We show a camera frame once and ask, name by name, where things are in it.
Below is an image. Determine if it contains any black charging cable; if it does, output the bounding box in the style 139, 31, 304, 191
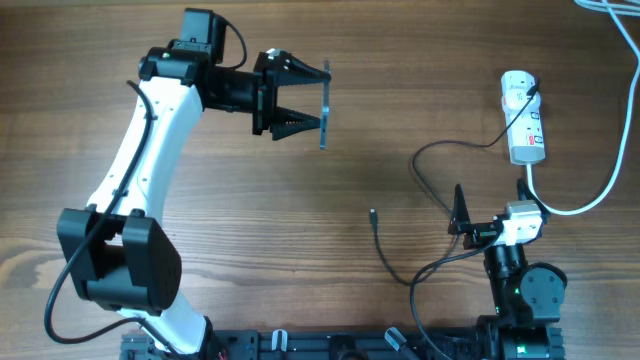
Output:
369, 78, 541, 287

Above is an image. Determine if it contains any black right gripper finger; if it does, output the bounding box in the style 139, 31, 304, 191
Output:
516, 178, 551, 219
450, 184, 470, 225

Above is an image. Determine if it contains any smartphone with blue screen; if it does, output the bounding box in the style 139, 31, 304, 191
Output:
320, 80, 331, 150

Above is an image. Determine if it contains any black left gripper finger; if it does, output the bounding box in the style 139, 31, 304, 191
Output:
274, 53, 332, 87
270, 107, 320, 141

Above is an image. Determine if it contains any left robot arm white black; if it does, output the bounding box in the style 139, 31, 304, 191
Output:
57, 44, 331, 359

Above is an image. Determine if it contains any white power strip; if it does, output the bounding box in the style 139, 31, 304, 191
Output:
501, 70, 546, 166

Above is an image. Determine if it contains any white power strip cord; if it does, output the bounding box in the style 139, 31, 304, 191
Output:
524, 0, 640, 217

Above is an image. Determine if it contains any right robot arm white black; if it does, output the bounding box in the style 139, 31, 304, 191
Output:
448, 179, 568, 360

